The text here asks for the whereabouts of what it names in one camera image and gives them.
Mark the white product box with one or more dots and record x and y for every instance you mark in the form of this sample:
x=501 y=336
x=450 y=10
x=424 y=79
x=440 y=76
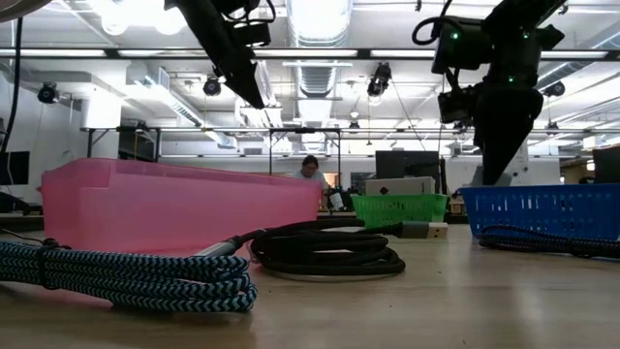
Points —
x=402 y=186

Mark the red translucent plastic bin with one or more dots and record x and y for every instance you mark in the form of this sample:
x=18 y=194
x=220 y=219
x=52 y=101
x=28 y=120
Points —
x=169 y=208

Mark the blue plastic basket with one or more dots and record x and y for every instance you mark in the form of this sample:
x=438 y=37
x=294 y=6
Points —
x=533 y=208

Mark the green plastic basket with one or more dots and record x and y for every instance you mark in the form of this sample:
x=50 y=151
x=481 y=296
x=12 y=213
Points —
x=397 y=208

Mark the black ceiling spotlight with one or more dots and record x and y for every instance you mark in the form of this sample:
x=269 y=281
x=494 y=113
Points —
x=554 y=88
x=211 y=86
x=380 y=80
x=47 y=93

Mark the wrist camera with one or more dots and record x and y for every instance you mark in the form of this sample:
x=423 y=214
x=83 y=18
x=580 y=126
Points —
x=254 y=34
x=460 y=48

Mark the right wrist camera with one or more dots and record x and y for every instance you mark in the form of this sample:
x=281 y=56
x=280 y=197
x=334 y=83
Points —
x=460 y=48

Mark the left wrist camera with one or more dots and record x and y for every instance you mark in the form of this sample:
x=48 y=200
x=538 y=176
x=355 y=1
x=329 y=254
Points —
x=254 y=34

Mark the white machine cabinet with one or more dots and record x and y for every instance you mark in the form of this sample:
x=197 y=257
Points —
x=522 y=169

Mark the person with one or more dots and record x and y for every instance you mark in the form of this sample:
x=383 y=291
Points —
x=310 y=165

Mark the black metal rack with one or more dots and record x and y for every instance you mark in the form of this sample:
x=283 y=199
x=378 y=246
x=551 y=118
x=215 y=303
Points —
x=305 y=130

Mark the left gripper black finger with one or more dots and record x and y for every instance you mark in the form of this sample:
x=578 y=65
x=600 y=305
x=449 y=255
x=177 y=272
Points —
x=244 y=77

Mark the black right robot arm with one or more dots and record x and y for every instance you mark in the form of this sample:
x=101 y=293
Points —
x=523 y=12

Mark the black monitor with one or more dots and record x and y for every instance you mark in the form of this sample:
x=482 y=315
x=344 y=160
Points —
x=407 y=165

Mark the silver ventilation duct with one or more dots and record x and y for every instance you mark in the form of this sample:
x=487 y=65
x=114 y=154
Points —
x=317 y=29

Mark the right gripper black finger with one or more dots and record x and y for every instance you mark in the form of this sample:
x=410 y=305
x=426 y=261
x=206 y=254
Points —
x=499 y=155

